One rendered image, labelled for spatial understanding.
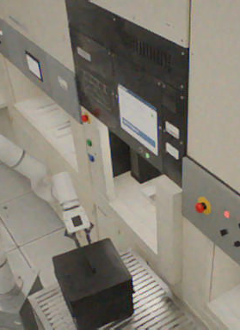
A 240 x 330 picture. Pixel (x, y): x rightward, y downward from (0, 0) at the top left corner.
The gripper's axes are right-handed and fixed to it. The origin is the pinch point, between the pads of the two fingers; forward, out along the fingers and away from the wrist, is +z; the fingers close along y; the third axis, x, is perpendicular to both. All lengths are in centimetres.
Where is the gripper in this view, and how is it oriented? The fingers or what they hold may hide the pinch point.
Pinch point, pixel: (83, 241)
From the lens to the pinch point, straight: 199.2
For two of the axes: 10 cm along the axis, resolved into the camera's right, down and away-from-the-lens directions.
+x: -2.6, 1.3, 9.6
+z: 3.3, 9.4, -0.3
